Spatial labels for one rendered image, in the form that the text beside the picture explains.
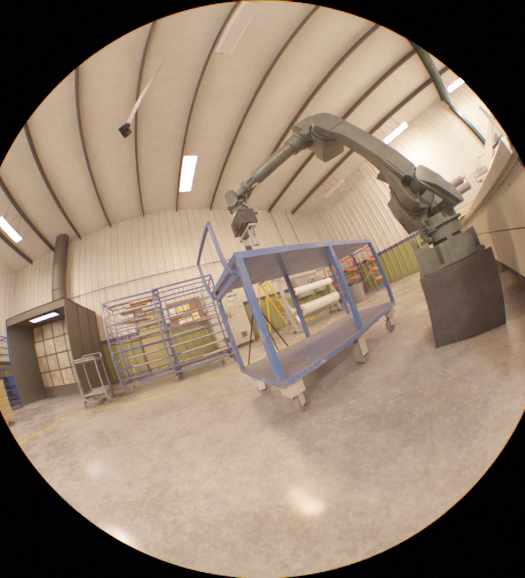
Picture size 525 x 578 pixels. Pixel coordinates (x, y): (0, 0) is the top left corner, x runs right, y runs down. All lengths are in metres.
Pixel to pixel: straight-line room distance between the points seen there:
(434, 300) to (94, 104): 6.47
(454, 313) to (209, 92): 5.94
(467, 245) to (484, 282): 0.25
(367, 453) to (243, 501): 0.50
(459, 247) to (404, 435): 1.08
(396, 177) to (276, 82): 4.93
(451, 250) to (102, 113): 6.32
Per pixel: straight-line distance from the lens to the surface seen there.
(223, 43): 4.07
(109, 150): 6.21
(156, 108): 5.74
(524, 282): 2.02
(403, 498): 0.71
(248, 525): 0.78
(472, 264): 1.37
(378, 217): 8.74
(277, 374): 0.97
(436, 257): 1.43
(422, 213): 1.53
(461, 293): 1.37
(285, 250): 1.16
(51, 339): 7.44
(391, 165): 1.39
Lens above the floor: 0.65
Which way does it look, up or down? 9 degrees up
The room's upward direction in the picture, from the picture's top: 20 degrees counter-clockwise
